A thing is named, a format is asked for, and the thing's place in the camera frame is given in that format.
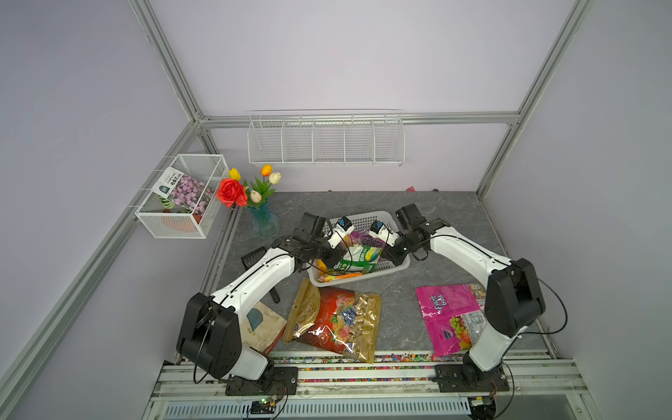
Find purple grape candy bag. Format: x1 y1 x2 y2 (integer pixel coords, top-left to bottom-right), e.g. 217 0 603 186
348 231 387 249

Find green Fox's candy bag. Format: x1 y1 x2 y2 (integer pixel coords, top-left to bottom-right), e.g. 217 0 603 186
334 245 383 274

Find white plastic perforated basket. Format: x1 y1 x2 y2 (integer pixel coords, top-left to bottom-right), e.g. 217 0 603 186
306 211 411 287

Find pink fruit candy bag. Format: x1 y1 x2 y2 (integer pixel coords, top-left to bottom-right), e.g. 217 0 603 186
416 283 486 356

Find large gold red candy bag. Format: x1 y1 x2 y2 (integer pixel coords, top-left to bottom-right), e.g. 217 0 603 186
283 278 383 363

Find yellow mango candy bag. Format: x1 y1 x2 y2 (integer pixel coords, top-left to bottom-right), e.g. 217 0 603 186
315 259 329 274

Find orange Fox's candy bag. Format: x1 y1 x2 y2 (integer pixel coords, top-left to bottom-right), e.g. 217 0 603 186
317 272 362 284

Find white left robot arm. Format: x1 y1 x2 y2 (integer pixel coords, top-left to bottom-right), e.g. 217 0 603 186
176 213 354 381

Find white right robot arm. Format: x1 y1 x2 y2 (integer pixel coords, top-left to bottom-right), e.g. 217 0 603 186
369 204 546 373

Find tulips in teal vase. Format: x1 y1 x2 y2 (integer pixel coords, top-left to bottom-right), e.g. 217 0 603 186
227 164 282 237

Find clear mixed candy bag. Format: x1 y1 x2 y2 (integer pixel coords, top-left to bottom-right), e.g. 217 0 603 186
467 283 487 299

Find red artificial rose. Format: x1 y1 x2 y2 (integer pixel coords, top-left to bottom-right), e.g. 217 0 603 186
215 178 248 208

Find purple flower seed packet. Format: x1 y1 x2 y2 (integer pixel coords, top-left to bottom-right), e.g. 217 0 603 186
152 167 215 216

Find green circuit board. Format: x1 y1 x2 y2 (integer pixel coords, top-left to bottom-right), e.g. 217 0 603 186
248 400 277 416

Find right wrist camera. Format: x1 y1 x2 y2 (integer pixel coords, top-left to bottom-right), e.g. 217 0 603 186
369 220 398 247

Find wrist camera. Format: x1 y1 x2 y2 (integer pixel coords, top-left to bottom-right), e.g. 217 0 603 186
369 220 398 247
327 216 355 250

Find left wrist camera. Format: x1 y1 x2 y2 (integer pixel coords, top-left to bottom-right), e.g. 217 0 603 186
327 216 355 250

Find white wire wall shelf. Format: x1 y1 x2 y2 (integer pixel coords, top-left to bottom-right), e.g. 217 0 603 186
247 111 406 166

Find white wire side basket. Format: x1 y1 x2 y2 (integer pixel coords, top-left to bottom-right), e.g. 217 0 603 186
135 154 229 239

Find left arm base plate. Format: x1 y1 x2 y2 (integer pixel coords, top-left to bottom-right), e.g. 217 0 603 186
225 367 299 397

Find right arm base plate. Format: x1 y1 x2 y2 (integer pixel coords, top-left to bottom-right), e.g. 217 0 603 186
432 364 510 394

